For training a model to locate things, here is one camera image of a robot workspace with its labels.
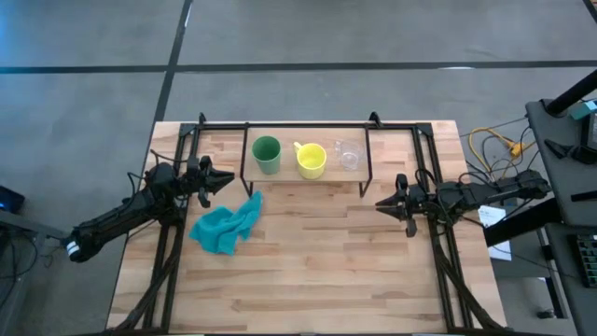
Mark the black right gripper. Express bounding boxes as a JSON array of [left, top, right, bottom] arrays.
[[375, 174, 438, 238]]

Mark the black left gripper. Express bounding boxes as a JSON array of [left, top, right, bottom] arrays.
[[179, 156, 236, 209]]

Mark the green plastic cup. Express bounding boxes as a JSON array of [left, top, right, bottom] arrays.
[[251, 134, 283, 176]]

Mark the clear glass mug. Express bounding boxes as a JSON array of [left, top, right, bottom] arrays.
[[333, 138, 366, 172]]

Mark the yellow mug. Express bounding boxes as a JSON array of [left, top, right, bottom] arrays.
[[292, 141, 327, 181]]

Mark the wooden shelf with black legs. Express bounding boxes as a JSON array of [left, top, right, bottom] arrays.
[[239, 121, 375, 199]]

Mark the teal cloth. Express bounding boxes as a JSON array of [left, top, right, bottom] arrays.
[[188, 189, 264, 256]]

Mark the white paper sheet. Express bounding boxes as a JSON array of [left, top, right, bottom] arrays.
[[478, 204, 513, 261]]

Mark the black stand beam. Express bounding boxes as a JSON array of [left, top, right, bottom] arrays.
[[482, 198, 563, 247]]

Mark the black tool on side table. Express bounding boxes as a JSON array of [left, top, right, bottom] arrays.
[[544, 138, 597, 165]]

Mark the grey side table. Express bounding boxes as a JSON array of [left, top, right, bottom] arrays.
[[525, 97, 597, 336]]

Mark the grey low table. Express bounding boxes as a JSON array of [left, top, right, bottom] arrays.
[[0, 209, 75, 336]]

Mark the green keyed device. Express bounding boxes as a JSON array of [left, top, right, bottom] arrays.
[[576, 232, 597, 288]]

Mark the black device with blue light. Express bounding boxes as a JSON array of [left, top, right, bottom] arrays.
[[0, 185, 26, 215]]

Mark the black pole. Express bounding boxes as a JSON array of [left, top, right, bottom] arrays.
[[545, 68, 597, 117]]

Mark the teal box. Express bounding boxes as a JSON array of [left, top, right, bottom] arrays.
[[571, 99, 597, 121]]

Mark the black metal table frame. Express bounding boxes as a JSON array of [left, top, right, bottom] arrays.
[[111, 121, 509, 335]]

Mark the yellow cable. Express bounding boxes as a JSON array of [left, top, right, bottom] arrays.
[[468, 126, 536, 170]]

